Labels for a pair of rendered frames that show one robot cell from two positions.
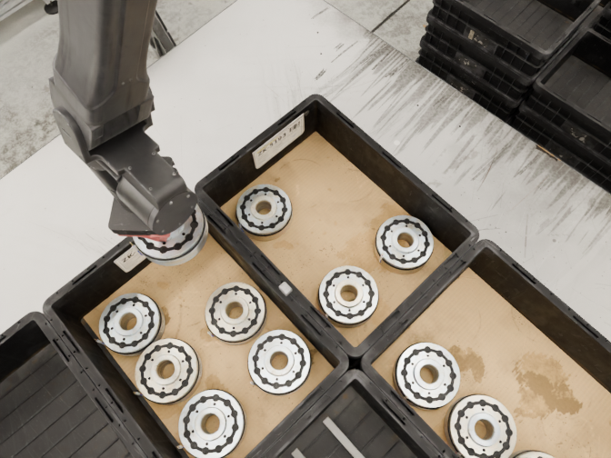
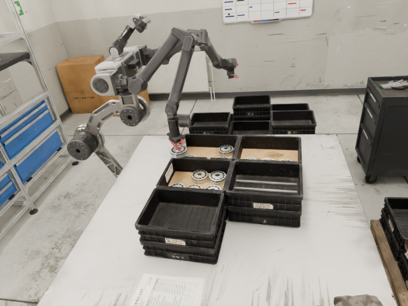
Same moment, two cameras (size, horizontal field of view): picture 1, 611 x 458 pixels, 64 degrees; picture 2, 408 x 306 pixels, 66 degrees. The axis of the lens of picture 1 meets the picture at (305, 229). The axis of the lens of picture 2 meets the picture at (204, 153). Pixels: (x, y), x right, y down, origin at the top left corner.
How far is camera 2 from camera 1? 151 cm
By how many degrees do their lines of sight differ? 39
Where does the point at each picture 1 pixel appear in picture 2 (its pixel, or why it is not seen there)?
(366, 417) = (244, 176)
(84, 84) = (175, 97)
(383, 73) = not seen: hidden behind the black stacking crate
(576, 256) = not seen: hidden behind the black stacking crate
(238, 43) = (146, 151)
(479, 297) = (249, 150)
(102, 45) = (181, 86)
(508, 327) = (259, 152)
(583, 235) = not seen: hidden behind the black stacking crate
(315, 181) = (196, 153)
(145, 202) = (185, 119)
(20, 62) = (30, 234)
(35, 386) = (161, 213)
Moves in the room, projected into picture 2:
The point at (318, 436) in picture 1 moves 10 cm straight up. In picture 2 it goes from (237, 184) to (237, 170)
